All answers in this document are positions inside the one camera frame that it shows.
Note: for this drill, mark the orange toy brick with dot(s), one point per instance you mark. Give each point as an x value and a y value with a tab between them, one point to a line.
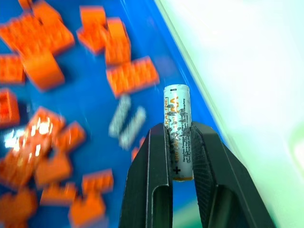
35	35
131	76
42	128
10	69
97	181
86	210
93	15
25	3
117	42
72	137
8	109
58	194
46	12
16	209
91	39
54	169
137	150
20	164
44	71

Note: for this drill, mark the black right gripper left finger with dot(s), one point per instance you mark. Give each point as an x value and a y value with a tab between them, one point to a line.
147	180

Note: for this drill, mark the blue plastic bin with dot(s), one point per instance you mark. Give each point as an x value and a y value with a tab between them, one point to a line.
90	114

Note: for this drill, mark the green plastic bin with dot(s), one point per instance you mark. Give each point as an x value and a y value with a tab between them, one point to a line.
297	149

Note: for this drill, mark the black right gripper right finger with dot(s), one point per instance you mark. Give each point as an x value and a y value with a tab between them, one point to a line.
221	185

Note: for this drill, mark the white AA battery orange print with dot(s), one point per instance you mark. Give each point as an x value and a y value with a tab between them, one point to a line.
133	128
177	111
120	116

